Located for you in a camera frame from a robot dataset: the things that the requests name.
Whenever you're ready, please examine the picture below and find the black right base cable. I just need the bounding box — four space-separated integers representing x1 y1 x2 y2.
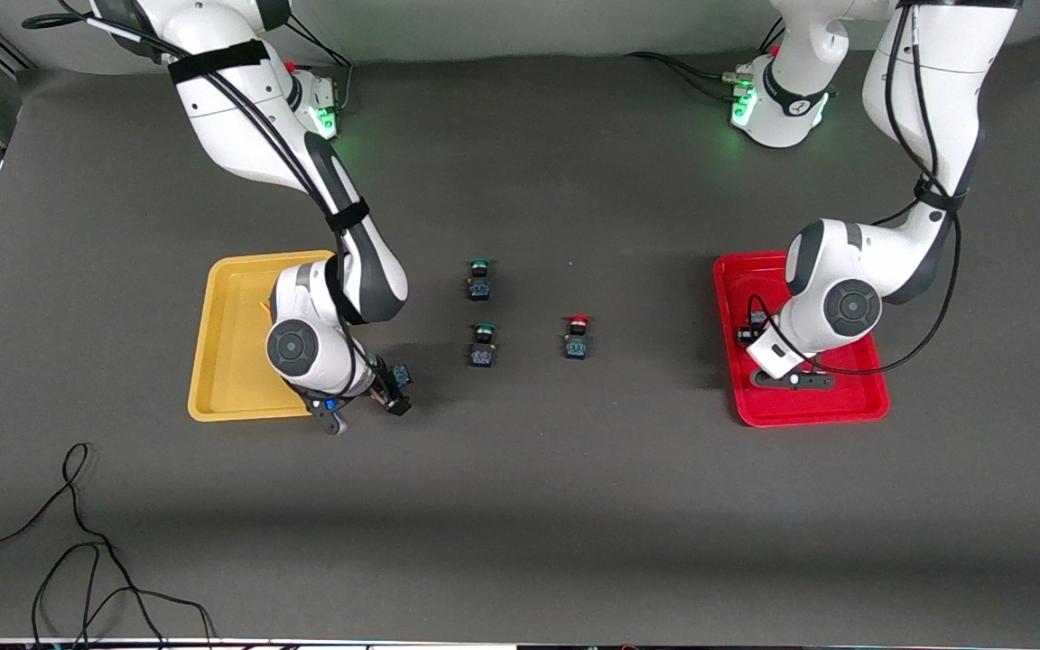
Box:
285 16 357 116

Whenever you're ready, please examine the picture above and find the thin black loose cable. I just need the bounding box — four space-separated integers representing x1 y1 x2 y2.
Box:
0 442 169 650
31 542 216 650

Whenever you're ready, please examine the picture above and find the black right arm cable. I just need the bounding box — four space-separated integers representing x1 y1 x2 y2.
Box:
22 0 369 398

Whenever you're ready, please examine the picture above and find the yellow plastic tray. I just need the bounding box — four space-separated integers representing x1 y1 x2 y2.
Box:
188 250 340 423

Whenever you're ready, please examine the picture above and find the red plastic tray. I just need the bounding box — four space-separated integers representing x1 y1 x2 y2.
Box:
712 248 891 428

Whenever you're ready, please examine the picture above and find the black arm strap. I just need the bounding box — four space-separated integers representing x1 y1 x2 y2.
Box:
168 41 270 87
326 199 370 234
914 176 970 213

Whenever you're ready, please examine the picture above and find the dark grey table mat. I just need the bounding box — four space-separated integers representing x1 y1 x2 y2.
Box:
0 32 1040 644

